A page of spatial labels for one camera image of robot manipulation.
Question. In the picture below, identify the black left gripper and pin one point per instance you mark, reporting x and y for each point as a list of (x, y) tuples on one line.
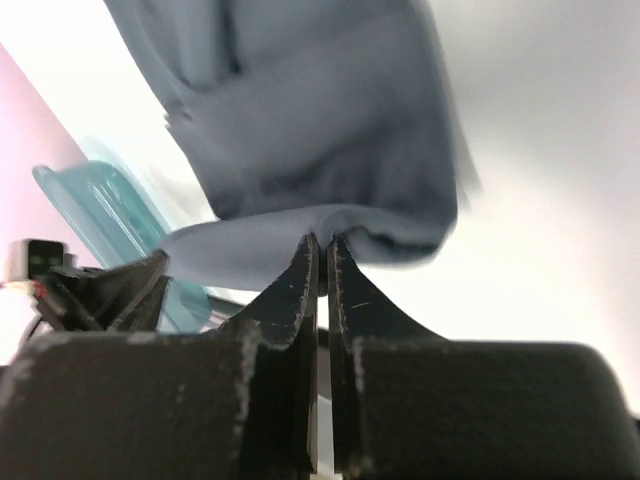
[(129, 297)]

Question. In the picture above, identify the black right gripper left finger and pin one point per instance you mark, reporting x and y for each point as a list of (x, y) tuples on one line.
[(238, 402)]

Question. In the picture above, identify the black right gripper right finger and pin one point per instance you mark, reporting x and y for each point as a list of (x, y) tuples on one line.
[(410, 404)]

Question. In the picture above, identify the grey t shirt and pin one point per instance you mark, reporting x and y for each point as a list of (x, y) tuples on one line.
[(330, 118)]

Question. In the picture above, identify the teal transparent plastic bin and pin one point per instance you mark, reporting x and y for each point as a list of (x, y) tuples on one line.
[(118, 227)]

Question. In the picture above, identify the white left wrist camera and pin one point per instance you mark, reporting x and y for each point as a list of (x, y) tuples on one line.
[(28, 259)]

